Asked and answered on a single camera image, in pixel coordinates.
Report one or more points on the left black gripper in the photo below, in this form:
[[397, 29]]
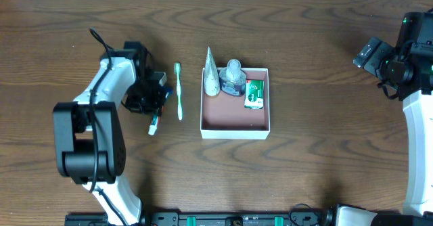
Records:
[[149, 101]]

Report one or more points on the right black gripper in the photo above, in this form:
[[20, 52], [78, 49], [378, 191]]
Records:
[[373, 57]]

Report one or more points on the blue disposable razor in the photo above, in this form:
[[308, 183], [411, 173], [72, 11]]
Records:
[[169, 91]]

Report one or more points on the white lotion tube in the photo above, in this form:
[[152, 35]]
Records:
[[211, 76]]

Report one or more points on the blue hand sanitizer bottle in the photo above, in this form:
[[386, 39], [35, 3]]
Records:
[[233, 79]]

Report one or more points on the green soap box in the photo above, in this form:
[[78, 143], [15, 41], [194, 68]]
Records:
[[254, 95]]

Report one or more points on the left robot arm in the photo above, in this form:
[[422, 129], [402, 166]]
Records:
[[89, 144]]

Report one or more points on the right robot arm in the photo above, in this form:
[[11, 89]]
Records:
[[414, 44]]

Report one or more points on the teal white toothpaste tube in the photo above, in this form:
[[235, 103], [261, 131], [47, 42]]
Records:
[[154, 122]]

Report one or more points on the green white toothbrush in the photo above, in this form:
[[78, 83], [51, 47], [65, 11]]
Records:
[[177, 71]]

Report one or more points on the white box with pink interior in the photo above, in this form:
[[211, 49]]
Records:
[[225, 117]]

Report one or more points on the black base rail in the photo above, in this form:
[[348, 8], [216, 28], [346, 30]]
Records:
[[301, 217]]

